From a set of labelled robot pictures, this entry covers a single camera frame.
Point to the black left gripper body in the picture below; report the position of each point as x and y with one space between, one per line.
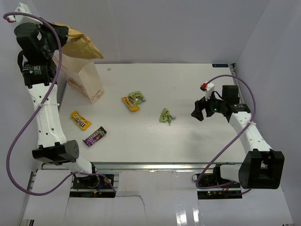
51 42

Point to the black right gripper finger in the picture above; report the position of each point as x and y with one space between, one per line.
197 112
210 108

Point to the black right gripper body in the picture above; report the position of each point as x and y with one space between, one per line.
219 103

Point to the green mints packet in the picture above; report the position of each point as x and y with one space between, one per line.
137 97
166 116

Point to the kettle chips bag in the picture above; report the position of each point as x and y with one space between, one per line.
79 45

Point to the beige paper bag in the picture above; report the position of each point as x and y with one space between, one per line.
82 75

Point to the yellow candy bar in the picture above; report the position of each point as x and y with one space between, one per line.
130 104

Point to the yellow M&M packet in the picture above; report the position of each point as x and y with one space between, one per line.
83 123

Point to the brown M&M packet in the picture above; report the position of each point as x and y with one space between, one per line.
95 136

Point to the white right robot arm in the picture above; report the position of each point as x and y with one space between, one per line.
262 166

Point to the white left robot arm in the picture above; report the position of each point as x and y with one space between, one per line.
144 117

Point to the blue table label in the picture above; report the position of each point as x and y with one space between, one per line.
220 65

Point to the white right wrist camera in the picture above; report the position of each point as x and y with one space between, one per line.
208 88

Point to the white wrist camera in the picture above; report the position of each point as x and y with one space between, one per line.
208 88
20 19

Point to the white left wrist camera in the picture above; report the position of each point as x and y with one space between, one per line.
20 19

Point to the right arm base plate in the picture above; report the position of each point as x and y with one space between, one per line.
227 192

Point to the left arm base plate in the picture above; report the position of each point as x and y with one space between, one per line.
94 187

